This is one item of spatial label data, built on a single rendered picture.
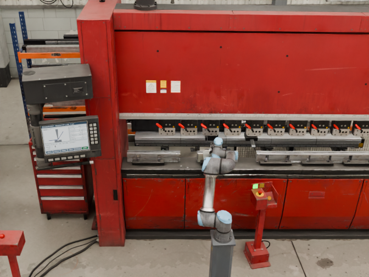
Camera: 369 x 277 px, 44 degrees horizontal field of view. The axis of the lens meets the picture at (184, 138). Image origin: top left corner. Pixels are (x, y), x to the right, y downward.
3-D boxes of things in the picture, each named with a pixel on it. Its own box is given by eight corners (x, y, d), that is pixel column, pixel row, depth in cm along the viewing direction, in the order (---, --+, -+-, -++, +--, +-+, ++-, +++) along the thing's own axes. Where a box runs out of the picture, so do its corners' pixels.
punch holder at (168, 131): (158, 135, 422) (158, 119, 414) (158, 131, 430) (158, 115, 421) (174, 135, 423) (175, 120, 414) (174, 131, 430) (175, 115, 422)
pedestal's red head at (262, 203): (255, 210, 413) (257, 194, 404) (249, 199, 427) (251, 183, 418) (276, 207, 417) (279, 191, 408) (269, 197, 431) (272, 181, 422)
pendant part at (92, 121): (45, 164, 368) (38, 124, 349) (44, 155, 378) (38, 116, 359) (101, 156, 378) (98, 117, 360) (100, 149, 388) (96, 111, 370)
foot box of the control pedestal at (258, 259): (251, 269, 441) (252, 260, 435) (242, 250, 462) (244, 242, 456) (271, 266, 445) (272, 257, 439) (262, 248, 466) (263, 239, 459)
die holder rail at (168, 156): (127, 161, 438) (127, 153, 433) (128, 158, 443) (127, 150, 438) (180, 162, 439) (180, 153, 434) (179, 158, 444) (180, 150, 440)
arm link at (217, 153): (224, 159, 390) (225, 147, 393) (211, 158, 391) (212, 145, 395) (224, 162, 397) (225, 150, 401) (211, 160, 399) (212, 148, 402)
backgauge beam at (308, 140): (134, 147, 460) (134, 137, 455) (135, 139, 473) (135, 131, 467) (362, 148, 467) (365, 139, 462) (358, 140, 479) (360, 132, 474)
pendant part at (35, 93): (37, 177, 375) (20, 81, 332) (37, 161, 395) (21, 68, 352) (100, 169, 387) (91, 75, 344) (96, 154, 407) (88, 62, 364)
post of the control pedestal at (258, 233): (255, 249, 447) (261, 205, 419) (253, 245, 451) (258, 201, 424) (260, 248, 448) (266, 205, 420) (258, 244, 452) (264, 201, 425)
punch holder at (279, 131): (267, 136, 425) (269, 120, 417) (266, 131, 432) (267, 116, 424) (283, 136, 425) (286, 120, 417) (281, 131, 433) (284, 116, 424)
